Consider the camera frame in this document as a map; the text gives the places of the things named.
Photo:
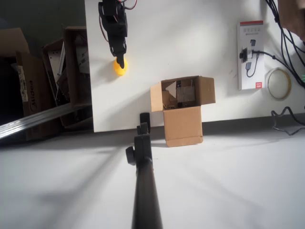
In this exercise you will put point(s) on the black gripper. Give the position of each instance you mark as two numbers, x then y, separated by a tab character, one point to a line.
117	48

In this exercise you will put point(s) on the yellow rubber duck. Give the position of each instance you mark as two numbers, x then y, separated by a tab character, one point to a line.
120	72

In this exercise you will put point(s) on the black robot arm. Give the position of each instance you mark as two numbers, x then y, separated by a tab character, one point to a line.
110	7

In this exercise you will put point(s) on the open cardboard box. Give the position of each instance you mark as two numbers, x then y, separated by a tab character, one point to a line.
183	124

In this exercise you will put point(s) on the brown Midea cardboard box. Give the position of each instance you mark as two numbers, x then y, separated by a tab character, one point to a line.
38	100

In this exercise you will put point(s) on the plain brown cardboard box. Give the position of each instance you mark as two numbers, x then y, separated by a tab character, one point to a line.
12	43

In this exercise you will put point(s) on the white webcam package box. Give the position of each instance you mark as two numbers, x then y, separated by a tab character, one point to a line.
257	71

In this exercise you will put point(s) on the person's hand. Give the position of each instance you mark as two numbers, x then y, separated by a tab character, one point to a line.
294	16

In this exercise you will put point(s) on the gray metal plate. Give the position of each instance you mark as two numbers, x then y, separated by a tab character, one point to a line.
83	62

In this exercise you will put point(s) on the white paper piece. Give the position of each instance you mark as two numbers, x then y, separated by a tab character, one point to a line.
172	89

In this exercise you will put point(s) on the perforated metal panel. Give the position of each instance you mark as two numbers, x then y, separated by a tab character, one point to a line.
53	57

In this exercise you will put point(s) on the gray block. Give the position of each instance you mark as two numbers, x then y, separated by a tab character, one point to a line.
186	94

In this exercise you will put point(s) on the white paper label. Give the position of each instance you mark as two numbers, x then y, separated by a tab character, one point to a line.
21	81

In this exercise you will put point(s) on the aluminium extrusion bar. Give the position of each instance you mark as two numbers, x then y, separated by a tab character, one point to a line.
35	119

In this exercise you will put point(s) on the small black webcam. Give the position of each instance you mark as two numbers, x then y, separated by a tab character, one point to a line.
243	55

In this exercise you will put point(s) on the clear tape roll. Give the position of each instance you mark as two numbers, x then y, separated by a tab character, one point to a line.
288	88

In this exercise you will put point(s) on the green terminal connector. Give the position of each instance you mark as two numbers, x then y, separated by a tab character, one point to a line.
303	78

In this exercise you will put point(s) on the black camera stand pole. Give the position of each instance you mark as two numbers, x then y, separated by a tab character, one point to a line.
145	190

